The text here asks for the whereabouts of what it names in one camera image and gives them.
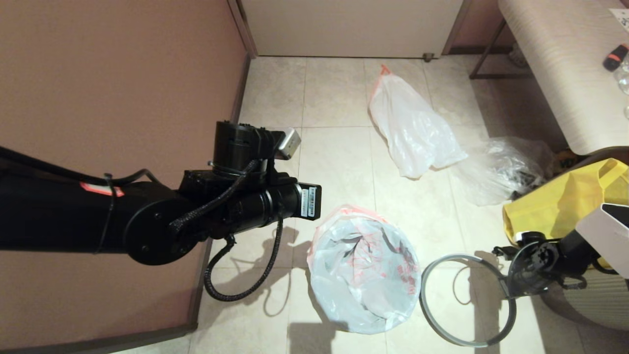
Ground grey bin retaining ring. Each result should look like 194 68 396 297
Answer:
420 254 517 348

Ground new white red-printed bag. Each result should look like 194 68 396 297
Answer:
307 205 422 335

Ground white plastic bag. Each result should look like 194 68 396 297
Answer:
369 64 468 179

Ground yellow fabric bag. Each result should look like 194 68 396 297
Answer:
502 159 629 246

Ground clear crumpled plastic bag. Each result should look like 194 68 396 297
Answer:
450 138 558 207

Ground beige ribbed round ottoman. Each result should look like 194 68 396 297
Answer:
541 275 629 331

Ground white door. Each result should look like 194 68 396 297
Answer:
241 0 465 59

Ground clear plastic bottle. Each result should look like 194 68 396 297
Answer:
614 54 629 96

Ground black orange marker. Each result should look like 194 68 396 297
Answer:
603 44 629 73

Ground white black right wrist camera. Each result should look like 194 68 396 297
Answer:
493 231 543 259

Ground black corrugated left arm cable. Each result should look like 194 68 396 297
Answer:
170 160 285 302

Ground dark metal table leg frame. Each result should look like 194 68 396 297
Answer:
469 20 531 80

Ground smooth black left arm cable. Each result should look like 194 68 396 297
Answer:
0 147 163 186

